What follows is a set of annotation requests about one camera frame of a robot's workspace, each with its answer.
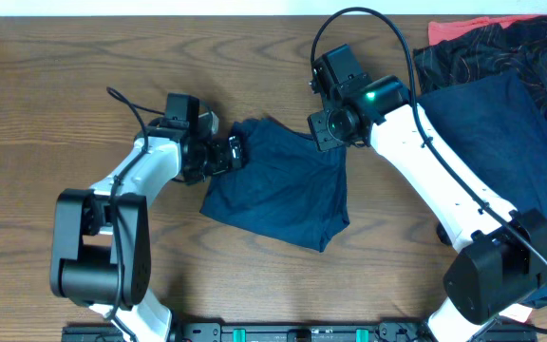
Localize navy blue shorts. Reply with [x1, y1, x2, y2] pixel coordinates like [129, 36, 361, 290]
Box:
[200, 119, 349, 252]

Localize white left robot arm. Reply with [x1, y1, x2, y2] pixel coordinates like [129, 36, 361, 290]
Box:
[50, 128, 246, 341]

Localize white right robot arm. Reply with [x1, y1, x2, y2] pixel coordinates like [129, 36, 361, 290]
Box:
[308, 71, 547, 341]

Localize coral pink garment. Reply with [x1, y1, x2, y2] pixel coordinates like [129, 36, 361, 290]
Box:
[427, 14, 540, 324]

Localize blue garment in pile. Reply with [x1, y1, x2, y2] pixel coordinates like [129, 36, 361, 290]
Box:
[415, 66, 547, 309]

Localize black striped garment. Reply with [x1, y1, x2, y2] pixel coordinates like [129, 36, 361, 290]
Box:
[414, 14, 547, 110]

